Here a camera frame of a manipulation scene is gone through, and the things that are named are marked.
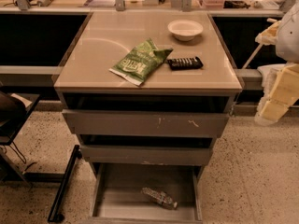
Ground white robot base shell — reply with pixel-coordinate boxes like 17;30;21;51
257;63;285;88

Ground grey open bottom drawer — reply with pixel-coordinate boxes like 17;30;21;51
80;163;203;224

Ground white paper bowl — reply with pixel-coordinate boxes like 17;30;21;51
167;20;204;41

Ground grey drawer cabinet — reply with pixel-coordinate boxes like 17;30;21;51
53;11;243;185

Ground clear plastic water bottle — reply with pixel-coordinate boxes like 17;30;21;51
141;188;178;210

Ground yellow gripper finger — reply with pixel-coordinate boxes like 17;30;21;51
255;19;280;46
254;63;299;126

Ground black metal floor bar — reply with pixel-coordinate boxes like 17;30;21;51
48;145;81;223

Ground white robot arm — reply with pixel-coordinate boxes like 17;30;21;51
255;0;299;126

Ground black snack bar wrapper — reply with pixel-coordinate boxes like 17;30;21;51
167;57;203;70

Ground dark side cart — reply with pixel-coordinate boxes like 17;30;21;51
0;92;40;186

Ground grey middle drawer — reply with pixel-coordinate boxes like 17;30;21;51
80;145;212;166

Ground black floor cable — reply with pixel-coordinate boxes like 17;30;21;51
0;142;38;173

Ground grey top drawer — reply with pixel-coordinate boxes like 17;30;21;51
63;109;228;137

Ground green chip bag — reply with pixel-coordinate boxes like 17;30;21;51
109;38;173;86

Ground white rod with cap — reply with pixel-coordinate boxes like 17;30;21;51
241;44;263;69

